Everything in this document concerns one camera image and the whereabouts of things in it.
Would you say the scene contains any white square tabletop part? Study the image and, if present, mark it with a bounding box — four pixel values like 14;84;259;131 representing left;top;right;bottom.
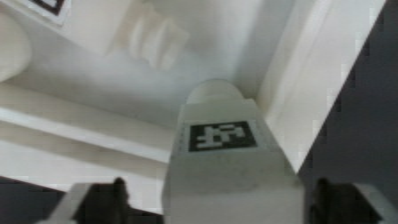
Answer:
0;0;387;212

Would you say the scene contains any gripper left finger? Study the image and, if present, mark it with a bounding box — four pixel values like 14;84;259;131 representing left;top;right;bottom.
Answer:
35;177;163;224

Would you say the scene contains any white leg on tabletop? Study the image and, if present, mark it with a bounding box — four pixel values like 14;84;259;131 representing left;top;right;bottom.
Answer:
23;0;192;72

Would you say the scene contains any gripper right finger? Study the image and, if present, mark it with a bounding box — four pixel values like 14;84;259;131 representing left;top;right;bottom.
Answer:
307;178;398;224

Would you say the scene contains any white leg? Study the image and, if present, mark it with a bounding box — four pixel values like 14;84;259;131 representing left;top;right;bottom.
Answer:
23;0;192;72
161;80;304;224

